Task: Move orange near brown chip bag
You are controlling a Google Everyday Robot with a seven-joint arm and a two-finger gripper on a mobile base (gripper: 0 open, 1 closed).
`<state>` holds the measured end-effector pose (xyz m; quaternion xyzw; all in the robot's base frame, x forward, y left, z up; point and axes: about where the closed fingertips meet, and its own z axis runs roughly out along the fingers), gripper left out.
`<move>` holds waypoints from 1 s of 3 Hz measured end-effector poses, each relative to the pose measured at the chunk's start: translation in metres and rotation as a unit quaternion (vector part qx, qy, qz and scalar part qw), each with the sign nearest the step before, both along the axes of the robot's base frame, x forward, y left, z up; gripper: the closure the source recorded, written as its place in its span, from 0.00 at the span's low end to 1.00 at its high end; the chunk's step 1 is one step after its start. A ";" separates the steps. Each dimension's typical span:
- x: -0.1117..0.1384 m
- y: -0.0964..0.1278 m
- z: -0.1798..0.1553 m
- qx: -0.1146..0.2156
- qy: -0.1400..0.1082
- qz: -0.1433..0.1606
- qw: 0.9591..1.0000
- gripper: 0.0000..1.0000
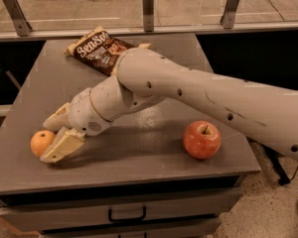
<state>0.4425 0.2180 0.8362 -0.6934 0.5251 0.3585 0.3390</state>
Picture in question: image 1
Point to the grey drawer cabinet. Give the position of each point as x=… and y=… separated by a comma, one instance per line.
x=139, y=161

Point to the red apple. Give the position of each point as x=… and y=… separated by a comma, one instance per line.
x=201, y=139

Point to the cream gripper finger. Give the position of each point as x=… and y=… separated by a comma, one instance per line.
x=65, y=143
x=59, y=119

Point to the black floor stand bar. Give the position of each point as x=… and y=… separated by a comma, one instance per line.
x=274, y=159

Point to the black upper drawer handle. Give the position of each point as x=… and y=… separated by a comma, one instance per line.
x=127, y=215

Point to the left metal railing bracket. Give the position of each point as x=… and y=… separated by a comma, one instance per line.
x=21, y=25

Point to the metal railing bracket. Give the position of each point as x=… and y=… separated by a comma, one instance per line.
x=21, y=25
x=229, y=12
x=148, y=15

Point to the middle metal railing bracket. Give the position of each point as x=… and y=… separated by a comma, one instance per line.
x=148, y=15

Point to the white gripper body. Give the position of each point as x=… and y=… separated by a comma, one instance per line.
x=83, y=112

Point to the right metal railing bracket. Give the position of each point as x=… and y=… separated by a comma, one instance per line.
x=229, y=12

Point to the orange fruit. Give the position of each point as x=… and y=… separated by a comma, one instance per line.
x=40, y=141

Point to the brown chip bag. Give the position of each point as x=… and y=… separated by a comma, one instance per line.
x=98, y=50

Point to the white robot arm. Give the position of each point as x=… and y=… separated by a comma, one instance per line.
x=141, y=78

